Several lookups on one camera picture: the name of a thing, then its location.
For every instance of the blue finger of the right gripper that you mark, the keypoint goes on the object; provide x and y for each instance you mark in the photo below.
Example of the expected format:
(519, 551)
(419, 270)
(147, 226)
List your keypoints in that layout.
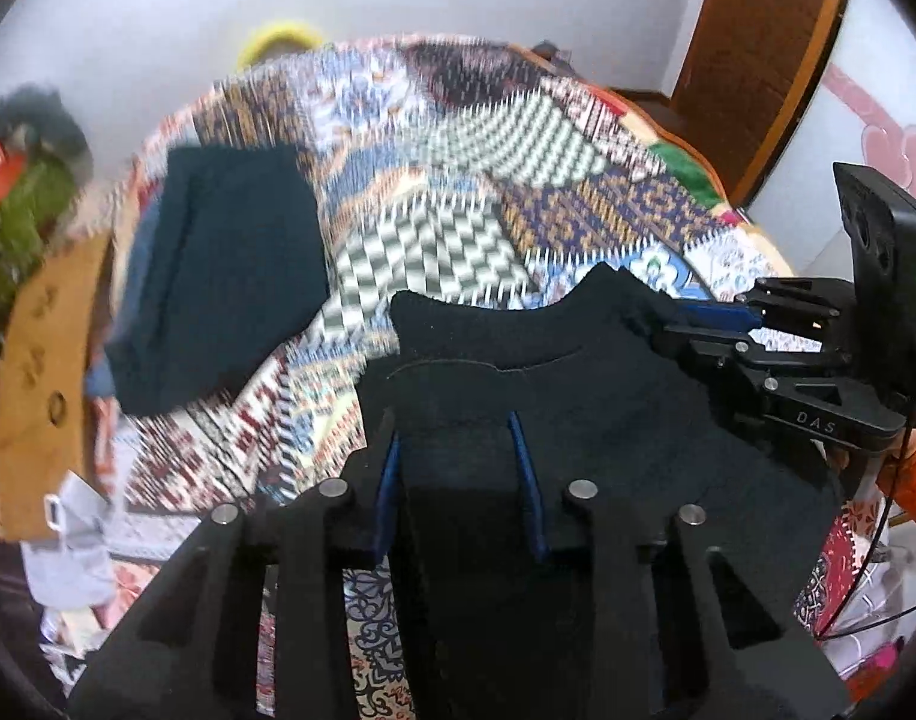
(724, 316)

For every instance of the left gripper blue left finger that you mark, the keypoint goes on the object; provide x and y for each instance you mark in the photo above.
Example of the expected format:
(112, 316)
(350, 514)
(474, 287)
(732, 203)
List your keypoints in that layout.
(384, 514)

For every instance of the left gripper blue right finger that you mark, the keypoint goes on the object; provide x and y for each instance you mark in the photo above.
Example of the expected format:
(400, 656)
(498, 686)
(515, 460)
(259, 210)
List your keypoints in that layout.
(529, 490)

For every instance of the black pants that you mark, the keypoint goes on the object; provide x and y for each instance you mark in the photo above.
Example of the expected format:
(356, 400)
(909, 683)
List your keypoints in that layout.
(679, 536)

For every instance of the person right hand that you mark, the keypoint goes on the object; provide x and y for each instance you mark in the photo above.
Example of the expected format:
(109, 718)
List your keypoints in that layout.
(857, 471)

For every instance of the white sliding wardrobe door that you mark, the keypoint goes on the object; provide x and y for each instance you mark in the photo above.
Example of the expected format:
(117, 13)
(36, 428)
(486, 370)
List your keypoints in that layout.
(863, 111)

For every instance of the dark teal folded garment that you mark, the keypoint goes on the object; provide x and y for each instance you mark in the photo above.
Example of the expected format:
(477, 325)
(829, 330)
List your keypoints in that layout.
(236, 266)

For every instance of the patchwork patterned bedspread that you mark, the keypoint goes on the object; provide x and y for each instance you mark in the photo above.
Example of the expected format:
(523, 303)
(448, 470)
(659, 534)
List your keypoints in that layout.
(457, 170)

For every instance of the brown wooden door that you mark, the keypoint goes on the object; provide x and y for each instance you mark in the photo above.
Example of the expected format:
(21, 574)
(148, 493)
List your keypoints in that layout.
(749, 73)

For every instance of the white cloth pile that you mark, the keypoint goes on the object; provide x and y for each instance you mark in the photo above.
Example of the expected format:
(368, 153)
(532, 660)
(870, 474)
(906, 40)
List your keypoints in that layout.
(72, 569)

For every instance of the small white device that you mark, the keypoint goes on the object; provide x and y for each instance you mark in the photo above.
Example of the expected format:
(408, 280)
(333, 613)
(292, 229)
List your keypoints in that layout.
(54, 513)

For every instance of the wooden lap desk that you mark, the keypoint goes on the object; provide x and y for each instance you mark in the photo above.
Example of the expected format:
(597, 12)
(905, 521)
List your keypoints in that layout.
(46, 424)

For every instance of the green fabric storage box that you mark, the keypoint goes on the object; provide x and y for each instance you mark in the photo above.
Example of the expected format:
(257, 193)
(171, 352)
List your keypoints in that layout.
(29, 213)

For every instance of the grey neck pillow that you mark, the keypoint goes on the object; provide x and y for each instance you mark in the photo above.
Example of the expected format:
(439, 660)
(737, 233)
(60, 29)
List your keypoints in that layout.
(36, 115)

